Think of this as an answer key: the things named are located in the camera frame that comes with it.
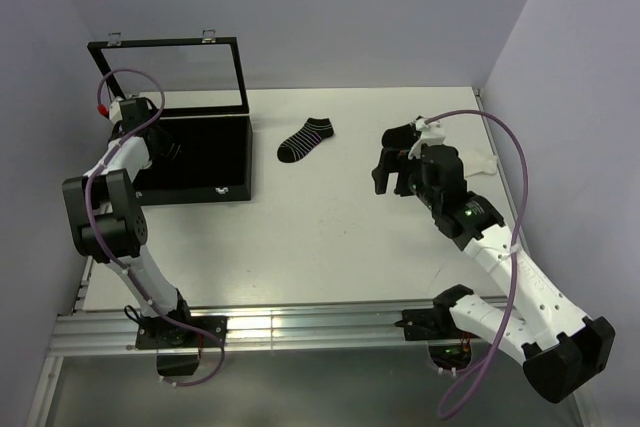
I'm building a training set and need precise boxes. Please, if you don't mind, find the black sock with purple stripes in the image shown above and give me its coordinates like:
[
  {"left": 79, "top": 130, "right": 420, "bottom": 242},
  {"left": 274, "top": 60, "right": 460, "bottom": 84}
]
[{"left": 277, "top": 118, "right": 334, "bottom": 164}]

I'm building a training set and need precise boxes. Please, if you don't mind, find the black white-striped sock white toe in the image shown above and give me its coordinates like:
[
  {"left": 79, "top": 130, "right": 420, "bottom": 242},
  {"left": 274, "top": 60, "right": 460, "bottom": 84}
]
[{"left": 159, "top": 140, "right": 181, "bottom": 162}]

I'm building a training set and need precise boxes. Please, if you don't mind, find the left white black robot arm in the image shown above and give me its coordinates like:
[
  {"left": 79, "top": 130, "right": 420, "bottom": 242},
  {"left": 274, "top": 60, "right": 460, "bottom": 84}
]
[{"left": 62, "top": 97, "right": 195, "bottom": 347}]

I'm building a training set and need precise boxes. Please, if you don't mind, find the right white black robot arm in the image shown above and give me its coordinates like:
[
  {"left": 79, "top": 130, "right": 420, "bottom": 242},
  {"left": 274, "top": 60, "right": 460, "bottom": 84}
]
[{"left": 372, "top": 145, "right": 615, "bottom": 404}]

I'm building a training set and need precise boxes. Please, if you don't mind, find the black glass-panel case lid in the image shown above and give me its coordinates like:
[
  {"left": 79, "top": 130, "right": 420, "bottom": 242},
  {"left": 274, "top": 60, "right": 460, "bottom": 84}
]
[{"left": 87, "top": 29, "right": 249, "bottom": 117}]

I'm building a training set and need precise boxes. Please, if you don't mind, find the black display case base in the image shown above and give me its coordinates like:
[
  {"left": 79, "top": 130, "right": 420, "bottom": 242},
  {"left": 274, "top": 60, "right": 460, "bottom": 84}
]
[{"left": 133, "top": 116, "right": 253, "bottom": 206}]

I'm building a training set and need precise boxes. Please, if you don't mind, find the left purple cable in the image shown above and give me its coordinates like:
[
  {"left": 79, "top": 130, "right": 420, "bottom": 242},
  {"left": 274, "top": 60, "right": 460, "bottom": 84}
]
[{"left": 84, "top": 69, "right": 226, "bottom": 388}]

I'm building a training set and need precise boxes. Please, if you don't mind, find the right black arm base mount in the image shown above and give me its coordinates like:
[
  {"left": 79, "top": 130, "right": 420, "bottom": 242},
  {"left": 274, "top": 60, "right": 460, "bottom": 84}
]
[{"left": 394, "top": 307, "right": 474, "bottom": 376}]

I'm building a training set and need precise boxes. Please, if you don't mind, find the aluminium front frame rail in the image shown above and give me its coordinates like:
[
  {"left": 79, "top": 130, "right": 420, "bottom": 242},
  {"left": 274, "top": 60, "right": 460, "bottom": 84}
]
[{"left": 24, "top": 296, "right": 591, "bottom": 427}]

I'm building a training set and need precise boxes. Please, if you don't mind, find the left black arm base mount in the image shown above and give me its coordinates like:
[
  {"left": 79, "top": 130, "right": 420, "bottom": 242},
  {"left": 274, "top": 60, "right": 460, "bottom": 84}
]
[{"left": 135, "top": 316, "right": 228, "bottom": 380}]

